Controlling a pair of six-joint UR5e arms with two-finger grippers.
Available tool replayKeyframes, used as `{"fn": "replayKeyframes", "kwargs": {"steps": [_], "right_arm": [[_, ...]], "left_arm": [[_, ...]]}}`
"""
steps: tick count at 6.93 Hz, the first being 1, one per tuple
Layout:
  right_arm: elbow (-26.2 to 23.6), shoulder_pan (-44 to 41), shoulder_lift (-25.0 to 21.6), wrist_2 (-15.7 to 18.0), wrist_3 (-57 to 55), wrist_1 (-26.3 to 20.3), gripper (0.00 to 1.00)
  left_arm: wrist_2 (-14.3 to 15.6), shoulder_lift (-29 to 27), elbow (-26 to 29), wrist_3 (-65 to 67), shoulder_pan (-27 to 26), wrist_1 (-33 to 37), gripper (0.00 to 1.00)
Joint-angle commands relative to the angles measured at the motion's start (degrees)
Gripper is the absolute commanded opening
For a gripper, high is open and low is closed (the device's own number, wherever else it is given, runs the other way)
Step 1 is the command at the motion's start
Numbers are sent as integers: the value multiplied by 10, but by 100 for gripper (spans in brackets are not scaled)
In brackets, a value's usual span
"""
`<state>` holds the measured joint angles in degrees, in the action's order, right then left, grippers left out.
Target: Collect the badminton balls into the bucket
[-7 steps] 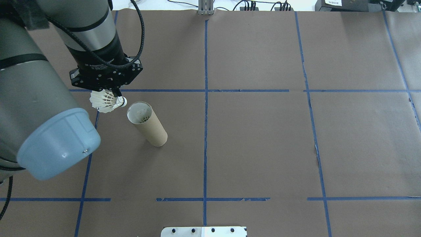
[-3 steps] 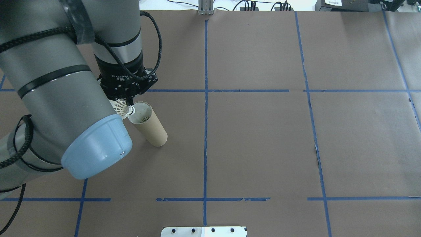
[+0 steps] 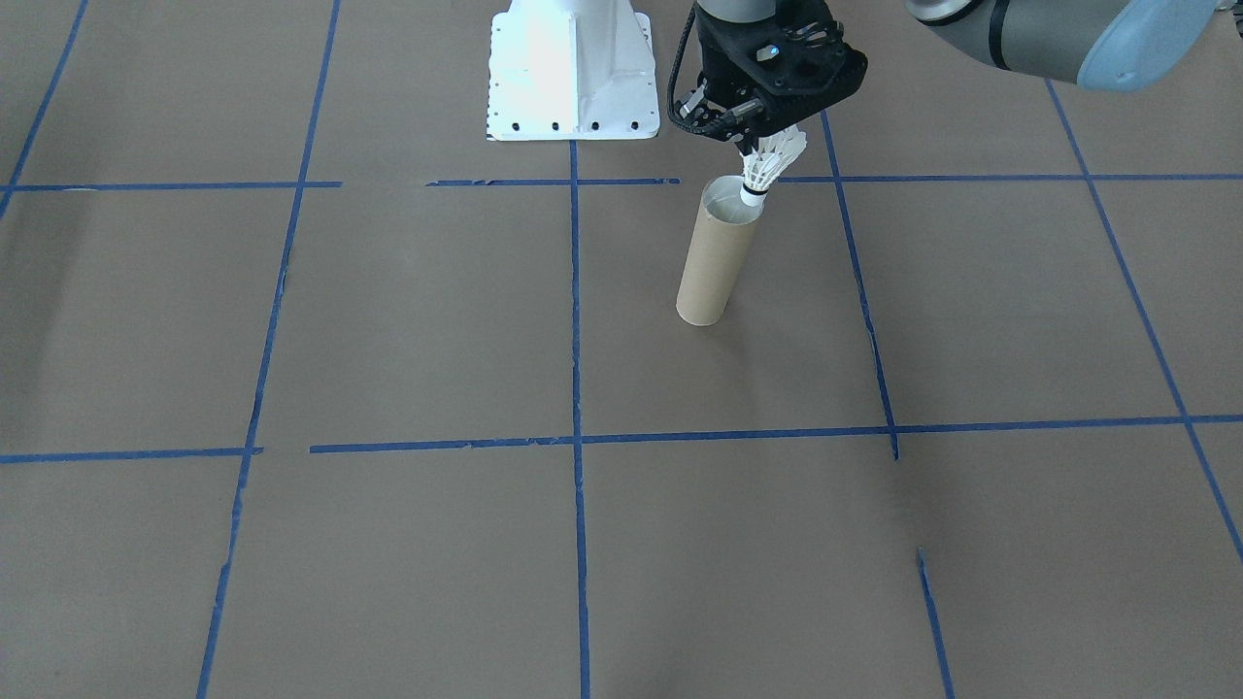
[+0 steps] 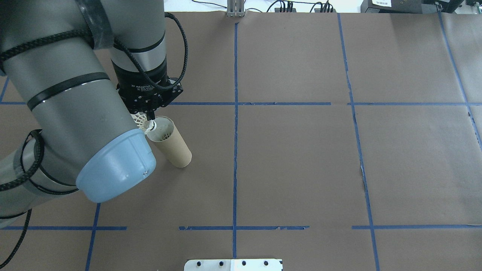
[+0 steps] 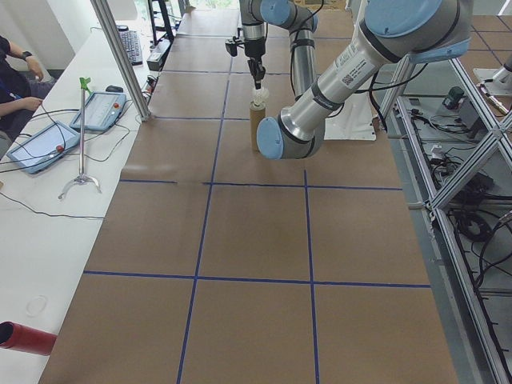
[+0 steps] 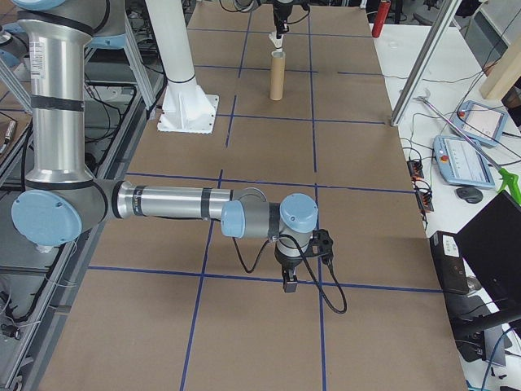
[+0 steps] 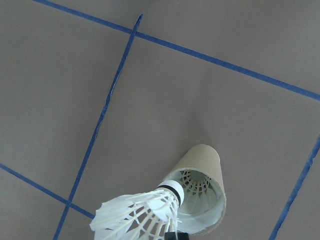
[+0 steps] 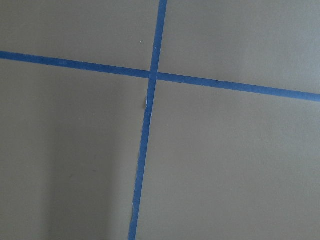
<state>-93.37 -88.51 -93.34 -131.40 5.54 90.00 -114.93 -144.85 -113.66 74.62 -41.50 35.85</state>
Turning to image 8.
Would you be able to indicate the blue tape strip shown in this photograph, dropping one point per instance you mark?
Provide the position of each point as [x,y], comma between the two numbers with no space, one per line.
[144,140]
[75,65]

